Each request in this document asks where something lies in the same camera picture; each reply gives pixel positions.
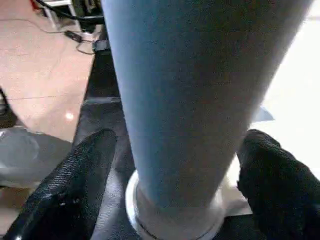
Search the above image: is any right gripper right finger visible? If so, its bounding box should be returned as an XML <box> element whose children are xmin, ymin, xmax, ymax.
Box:
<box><xmin>235</xmin><ymin>129</ymin><xmax>320</xmax><ymax>240</ymax></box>

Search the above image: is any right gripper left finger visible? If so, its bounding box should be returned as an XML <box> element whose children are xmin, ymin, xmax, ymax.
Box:
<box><xmin>2</xmin><ymin>128</ymin><xmax>119</xmax><ymax>240</ymax></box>

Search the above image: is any white plastic table top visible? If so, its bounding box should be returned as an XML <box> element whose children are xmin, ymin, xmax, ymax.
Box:
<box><xmin>215</xmin><ymin>15</ymin><xmax>320</xmax><ymax>217</ymax></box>

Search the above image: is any white plastic table leg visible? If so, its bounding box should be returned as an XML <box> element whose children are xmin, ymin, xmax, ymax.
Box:
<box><xmin>100</xmin><ymin>0</ymin><xmax>316</xmax><ymax>240</ymax></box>

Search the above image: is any black work mat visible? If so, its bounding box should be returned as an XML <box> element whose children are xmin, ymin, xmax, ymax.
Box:
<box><xmin>72</xmin><ymin>47</ymin><xmax>138</xmax><ymax>240</ymax></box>

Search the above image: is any black metal equipment stand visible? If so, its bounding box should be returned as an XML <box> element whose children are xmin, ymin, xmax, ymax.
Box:
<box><xmin>75</xmin><ymin>0</ymin><xmax>107</xmax><ymax>32</ymax></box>

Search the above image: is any black floor cable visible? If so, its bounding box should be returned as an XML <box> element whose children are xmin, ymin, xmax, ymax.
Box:
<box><xmin>32</xmin><ymin>0</ymin><xmax>106</xmax><ymax>23</ymax></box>

